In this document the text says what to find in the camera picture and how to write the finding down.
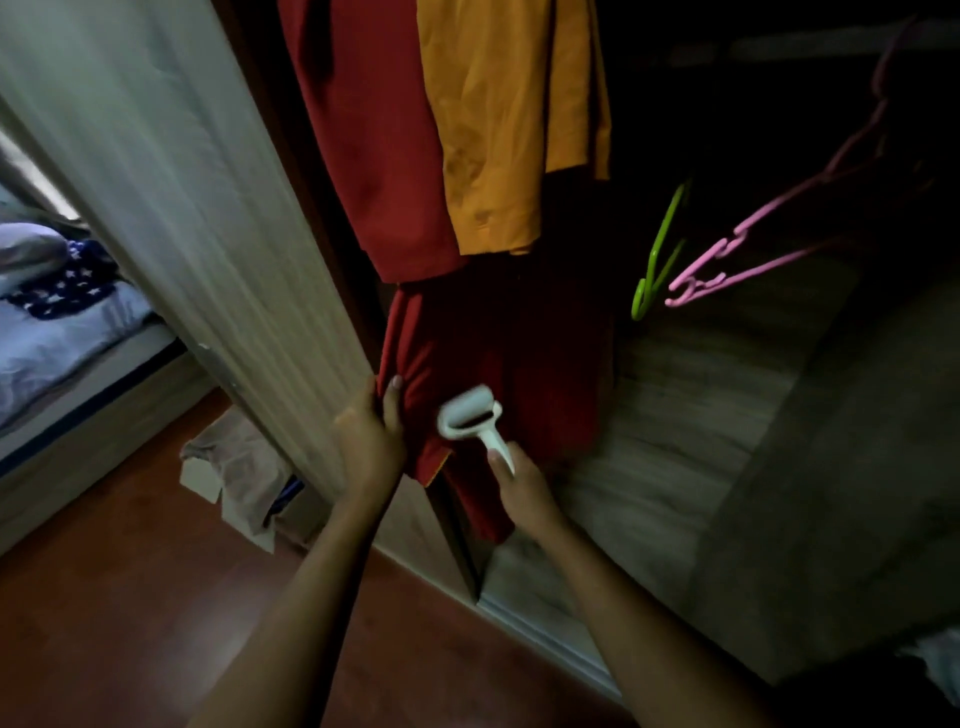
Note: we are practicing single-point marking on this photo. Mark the pink plastic hanger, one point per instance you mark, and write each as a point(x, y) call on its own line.
point(780, 217)

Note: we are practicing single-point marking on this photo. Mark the person's right forearm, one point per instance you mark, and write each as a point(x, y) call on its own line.
point(645, 637)

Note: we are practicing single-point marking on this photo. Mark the wooden wardrobe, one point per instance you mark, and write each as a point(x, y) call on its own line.
point(750, 450)

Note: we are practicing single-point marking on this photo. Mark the dark star-patterned cloth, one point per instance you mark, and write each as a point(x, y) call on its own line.
point(71, 283)

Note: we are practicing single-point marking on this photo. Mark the red garment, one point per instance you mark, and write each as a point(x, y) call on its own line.
point(420, 225)

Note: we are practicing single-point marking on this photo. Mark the person's left thumb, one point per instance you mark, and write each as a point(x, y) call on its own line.
point(368, 395)

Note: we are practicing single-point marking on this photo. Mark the person's right thumb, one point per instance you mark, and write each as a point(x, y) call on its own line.
point(498, 466)

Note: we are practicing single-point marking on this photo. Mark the grey pillow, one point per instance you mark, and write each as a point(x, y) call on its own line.
point(28, 251)

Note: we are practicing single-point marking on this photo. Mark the green plastic hanger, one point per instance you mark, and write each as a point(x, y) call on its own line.
point(657, 259)

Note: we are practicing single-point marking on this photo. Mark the wooden wardrobe door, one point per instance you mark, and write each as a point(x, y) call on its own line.
point(187, 225)

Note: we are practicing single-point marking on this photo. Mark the orange hanging garment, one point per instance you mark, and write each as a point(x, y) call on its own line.
point(510, 120)

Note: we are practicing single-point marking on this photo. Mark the person's left hand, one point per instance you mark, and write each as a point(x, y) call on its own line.
point(367, 446)

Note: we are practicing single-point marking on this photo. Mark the cardboard box with brown paper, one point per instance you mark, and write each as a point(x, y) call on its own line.
point(240, 480)

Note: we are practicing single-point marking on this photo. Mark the white lint roller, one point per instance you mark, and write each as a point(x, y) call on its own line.
point(474, 420)

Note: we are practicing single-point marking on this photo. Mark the white cloth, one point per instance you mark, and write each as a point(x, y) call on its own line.
point(937, 660)

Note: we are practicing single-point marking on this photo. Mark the bed with grey sheet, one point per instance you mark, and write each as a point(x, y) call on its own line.
point(67, 360)

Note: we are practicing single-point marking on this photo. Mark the person's left forearm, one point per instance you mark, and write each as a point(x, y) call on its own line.
point(300, 630)

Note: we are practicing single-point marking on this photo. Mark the person's right hand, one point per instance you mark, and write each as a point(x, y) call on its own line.
point(525, 495)

